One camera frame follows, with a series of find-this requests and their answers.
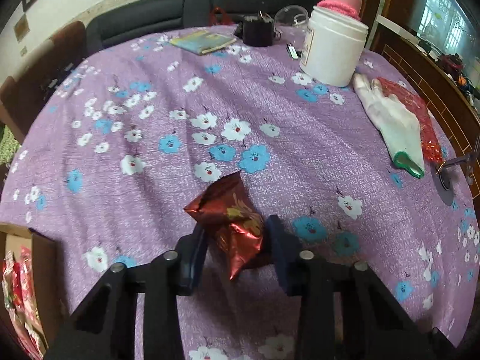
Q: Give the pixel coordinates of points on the cardboard tray box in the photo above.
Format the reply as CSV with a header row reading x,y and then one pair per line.
x,y
44,274

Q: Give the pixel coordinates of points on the black phone stand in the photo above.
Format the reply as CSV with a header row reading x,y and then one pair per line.
x,y
444,178

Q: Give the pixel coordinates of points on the white plastic jar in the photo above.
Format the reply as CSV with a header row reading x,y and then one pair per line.
x,y
332,47

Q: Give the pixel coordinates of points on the black sofa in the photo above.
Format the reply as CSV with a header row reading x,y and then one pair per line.
x,y
145,17

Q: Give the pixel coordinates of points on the brown armchair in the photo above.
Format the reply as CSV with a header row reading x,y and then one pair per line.
x,y
26,91

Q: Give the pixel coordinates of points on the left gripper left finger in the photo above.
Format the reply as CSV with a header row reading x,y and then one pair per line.
x,y
103,325

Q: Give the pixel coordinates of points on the red bag on sofa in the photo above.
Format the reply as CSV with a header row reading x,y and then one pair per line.
x,y
218,16

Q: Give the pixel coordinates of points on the white green work glove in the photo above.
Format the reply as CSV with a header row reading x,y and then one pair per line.
x,y
399,127

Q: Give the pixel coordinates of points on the black pouch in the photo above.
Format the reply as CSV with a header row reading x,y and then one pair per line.
x,y
257,30

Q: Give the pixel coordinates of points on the green patterned cushion chair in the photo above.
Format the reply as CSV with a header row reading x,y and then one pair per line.
x,y
8,145

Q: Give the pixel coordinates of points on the red mesh bag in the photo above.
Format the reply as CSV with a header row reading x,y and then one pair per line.
x,y
431,148

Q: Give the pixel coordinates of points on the small wall plaque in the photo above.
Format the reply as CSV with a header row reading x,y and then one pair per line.
x,y
21,28

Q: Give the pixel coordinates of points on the clear glass bowl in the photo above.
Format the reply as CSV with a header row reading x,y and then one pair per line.
x,y
292,16

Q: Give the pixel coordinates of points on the dark red foil snack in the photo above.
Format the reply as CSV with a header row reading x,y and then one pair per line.
x,y
228,216

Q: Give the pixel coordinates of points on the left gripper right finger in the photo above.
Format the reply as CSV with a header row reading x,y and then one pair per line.
x,y
346,312

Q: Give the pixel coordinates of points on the small white lighter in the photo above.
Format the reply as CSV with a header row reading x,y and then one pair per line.
x,y
292,52

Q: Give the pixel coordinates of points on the colourful booklet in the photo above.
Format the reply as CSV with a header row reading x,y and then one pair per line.
x,y
202,42

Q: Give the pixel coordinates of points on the white red snack pack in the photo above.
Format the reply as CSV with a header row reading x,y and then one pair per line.
x,y
20,301

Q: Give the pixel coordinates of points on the wooden side cabinet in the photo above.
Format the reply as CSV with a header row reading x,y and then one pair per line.
x,y
448,105

